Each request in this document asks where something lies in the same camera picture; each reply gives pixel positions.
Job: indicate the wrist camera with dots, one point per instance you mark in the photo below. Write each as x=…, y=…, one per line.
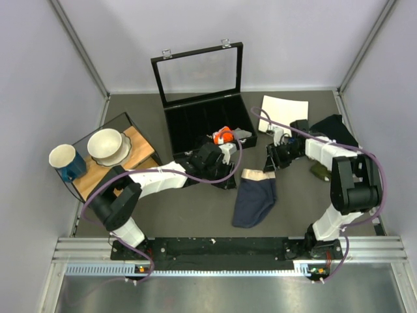
x=276, y=132
x=227, y=149

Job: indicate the orange rolled garment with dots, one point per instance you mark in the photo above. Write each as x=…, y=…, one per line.
x=222, y=136

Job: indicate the blue mug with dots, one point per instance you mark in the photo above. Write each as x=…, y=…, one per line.
x=68, y=162

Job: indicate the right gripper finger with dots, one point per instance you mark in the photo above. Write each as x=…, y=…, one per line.
x=269, y=165
x=280, y=163

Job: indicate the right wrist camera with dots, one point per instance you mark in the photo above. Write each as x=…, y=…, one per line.
x=276, y=132

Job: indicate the black compartment box with lid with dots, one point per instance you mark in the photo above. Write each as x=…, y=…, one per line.
x=200, y=92

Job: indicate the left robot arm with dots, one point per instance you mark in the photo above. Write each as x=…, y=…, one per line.
x=114, y=198

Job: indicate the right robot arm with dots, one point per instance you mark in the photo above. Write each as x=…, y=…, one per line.
x=355, y=184

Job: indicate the navy underwear with cream waistband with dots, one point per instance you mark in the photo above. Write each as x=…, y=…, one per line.
x=256, y=197

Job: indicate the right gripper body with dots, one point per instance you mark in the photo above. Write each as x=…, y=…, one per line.
x=285, y=150

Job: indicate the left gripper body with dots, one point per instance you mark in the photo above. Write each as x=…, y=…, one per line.
x=218, y=171

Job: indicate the black rolled garment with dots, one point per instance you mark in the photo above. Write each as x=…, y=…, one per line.
x=203, y=139

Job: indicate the white square plate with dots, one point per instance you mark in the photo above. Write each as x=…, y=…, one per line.
x=284, y=111

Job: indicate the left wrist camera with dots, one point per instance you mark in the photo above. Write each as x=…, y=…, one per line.
x=227, y=149

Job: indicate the white saucer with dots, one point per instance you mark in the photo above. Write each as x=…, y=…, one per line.
x=109, y=162

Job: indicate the grey slotted cable duct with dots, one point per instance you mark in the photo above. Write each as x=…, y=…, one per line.
x=138, y=270

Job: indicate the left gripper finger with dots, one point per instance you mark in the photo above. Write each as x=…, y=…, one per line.
x=228, y=182
x=218, y=183

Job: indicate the white ceramic bowl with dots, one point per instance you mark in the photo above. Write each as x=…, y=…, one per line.
x=105, y=143

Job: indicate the grey rolled garment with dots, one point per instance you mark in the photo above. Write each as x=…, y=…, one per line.
x=240, y=134

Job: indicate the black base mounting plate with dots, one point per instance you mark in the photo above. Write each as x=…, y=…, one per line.
x=234, y=253

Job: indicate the wooden shelf with black frame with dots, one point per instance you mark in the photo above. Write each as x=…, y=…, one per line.
x=143, y=155

